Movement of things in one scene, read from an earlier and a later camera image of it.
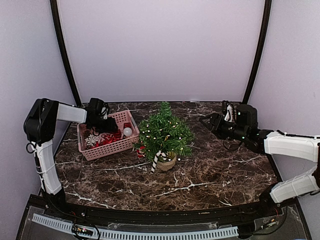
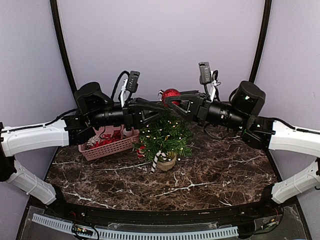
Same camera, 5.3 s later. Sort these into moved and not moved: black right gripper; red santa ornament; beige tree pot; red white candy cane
Moved: black right gripper
Not moved: beige tree pot; red santa ornament; red white candy cane
